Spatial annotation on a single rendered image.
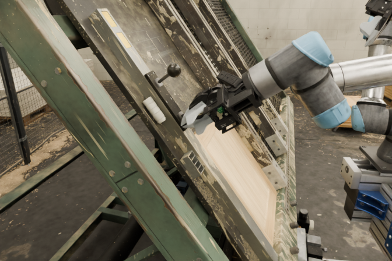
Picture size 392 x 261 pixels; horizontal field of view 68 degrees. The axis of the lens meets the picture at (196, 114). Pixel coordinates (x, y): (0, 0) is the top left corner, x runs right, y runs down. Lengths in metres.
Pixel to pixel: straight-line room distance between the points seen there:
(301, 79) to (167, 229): 0.44
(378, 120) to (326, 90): 0.86
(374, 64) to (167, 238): 0.62
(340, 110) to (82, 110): 0.53
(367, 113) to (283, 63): 0.90
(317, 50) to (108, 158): 0.48
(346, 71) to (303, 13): 5.77
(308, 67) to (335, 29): 6.13
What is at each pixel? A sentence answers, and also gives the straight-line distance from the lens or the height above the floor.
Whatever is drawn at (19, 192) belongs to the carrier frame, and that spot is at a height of 0.79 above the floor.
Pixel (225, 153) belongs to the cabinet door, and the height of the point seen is 1.17.
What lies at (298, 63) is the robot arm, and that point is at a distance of 0.58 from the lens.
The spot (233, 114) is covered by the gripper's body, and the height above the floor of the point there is 1.47.
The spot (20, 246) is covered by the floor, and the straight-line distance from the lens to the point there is 2.69.
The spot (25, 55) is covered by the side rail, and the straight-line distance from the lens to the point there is 0.72.
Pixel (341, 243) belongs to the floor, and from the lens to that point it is 2.61.
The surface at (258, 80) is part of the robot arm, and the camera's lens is 0.59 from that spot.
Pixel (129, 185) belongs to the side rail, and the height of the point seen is 1.30.
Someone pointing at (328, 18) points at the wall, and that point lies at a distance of 6.64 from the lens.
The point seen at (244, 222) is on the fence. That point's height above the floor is 1.05.
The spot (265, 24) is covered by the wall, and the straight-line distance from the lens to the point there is 6.39.
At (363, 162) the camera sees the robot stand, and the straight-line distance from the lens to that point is 1.59.
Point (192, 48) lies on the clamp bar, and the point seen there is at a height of 1.51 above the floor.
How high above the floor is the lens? 1.68
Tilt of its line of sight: 21 degrees down
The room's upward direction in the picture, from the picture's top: straight up
